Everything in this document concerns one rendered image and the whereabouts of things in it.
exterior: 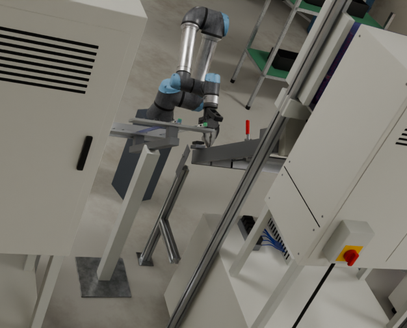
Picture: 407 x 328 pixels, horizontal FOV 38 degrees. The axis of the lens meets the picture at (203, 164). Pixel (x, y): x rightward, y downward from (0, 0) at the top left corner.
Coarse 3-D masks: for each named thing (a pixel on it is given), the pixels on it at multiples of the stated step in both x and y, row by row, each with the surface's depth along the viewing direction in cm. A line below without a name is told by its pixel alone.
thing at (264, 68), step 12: (288, 0) 453; (300, 0) 440; (264, 12) 488; (312, 12) 450; (288, 24) 451; (372, 24) 481; (384, 24) 480; (252, 36) 499; (276, 48) 462; (240, 60) 513; (252, 60) 493; (264, 60) 499; (264, 72) 474; (276, 72) 487; (288, 72) 496; (252, 96) 487
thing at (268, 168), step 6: (204, 162) 278; (210, 162) 279; (216, 162) 281; (222, 162) 282; (228, 162) 284; (234, 162) 285; (240, 162) 287; (246, 162) 288; (240, 168) 286; (246, 168) 288; (264, 168) 292; (270, 168) 294; (276, 168) 296
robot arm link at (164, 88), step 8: (168, 80) 312; (160, 88) 310; (168, 88) 307; (160, 96) 311; (168, 96) 309; (176, 96) 310; (184, 96) 311; (160, 104) 312; (168, 104) 312; (176, 104) 313
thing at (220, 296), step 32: (192, 256) 264; (224, 256) 241; (256, 256) 248; (224, 288) 234; (256, 288) 233; (320, 288) 247; (352, 288) 255; (192, 320) 257; (224, 320) 231; (288, 320) 225; (320, 320) 232; (352, 320) 239; (384, 320) 246
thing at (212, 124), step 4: (204, 104) 286; (208, 104) 284; (212, 104) 284; (204, 108) 289; (212, 108) 286; (216, 108) 288; (204, 112) 289; (204, 116) 284; (208, 116) 284; (200, 120) 288; (204, 120) 284; (208, 120) 283; (212, 120) 284; (208, 124) 283; (212, 124) 284; (216, 124) 285; (212, 128) 285
